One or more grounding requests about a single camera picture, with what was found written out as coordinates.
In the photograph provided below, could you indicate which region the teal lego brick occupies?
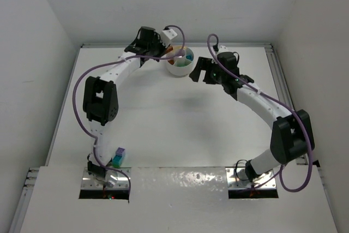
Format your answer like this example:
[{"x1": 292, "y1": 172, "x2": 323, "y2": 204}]
[
  {"x1": 112, "y1": 156, "x2": 124, "y2": 165},
  {"x1": 185, "y1": 55, "x2": 194, "y2": 61}
]

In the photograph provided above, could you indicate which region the dark brown lego brick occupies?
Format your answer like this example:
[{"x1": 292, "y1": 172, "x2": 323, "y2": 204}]
[{"x1": 165, "y1": 46, "x2": 173, "y2": 56}]

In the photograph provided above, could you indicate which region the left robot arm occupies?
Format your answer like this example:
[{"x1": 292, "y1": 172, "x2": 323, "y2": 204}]
[{"x1": 82, "y1": 27, "x2": 177, "y2": 178}]

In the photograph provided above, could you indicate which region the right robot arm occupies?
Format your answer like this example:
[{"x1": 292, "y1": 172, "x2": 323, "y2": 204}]
[{"x1": 189, "y1": 51, "x2": 315, "y2": 182}]

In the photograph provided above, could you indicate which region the white divided round container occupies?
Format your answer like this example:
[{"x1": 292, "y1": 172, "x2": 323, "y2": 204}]
[{"x1": 165, "y1": 47, "x2": 194, "y2": 77}]

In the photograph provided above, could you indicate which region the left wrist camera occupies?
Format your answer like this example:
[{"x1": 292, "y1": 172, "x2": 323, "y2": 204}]
[{"x1": 160, "y1": 29, "x2": 178, "y2": 46}]

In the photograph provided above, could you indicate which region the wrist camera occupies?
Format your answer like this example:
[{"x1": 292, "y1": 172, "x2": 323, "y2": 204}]
[
  {"x1": 213, "y1": 45, "x2": 229, "y2": 57},
  {"x1": 160, "y1": 29, "x2": 178, "y2": 46}
]

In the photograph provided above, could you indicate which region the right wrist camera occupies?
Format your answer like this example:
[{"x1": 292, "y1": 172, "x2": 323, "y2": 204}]
[{"x1": 213, "y1": 45, "x2": 229, "y2": 57}]

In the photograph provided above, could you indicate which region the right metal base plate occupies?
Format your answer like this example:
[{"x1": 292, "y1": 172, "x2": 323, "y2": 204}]
[{"x1": 226, "y1": 166, "x2": 278, "y2": 189}]

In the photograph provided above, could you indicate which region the metal base plate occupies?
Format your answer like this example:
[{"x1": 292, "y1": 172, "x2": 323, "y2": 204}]
[
  {"x1": 226, "y1": 166, "x2": 278, "y2": 189},
  {"x1": 80, "y1": 168, "x2": 129, "y2": 190}
]

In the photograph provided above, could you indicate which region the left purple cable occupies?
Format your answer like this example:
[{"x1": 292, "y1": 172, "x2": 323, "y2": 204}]
[{"x1": 72, "y1": 25, "x2": 186, "y2": 193}]

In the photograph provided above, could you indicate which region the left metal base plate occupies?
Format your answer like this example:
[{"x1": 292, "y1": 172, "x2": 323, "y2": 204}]
[{"x1": 80, "y1": 168, "x2": 129, "y2": 190}]

